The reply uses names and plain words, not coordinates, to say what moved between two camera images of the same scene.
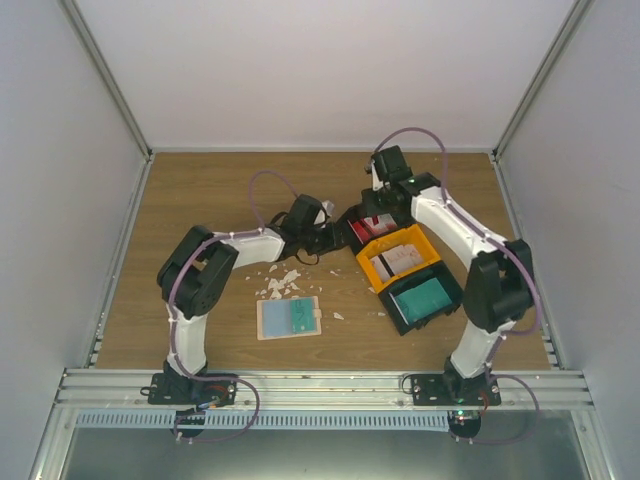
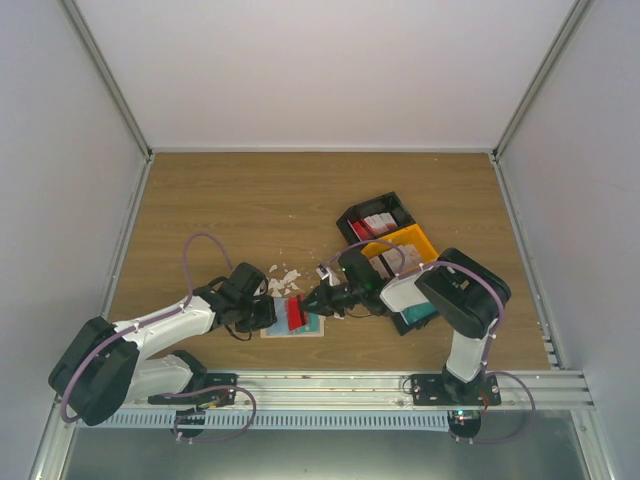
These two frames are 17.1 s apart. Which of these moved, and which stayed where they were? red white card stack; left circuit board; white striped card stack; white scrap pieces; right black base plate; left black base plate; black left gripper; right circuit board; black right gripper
Moved: black right gripper; black left gripper; white scrap pieces
Stayed: red white card stack; left circuit board; left black base plate; right circuit board; white striped card stack; right black base plate
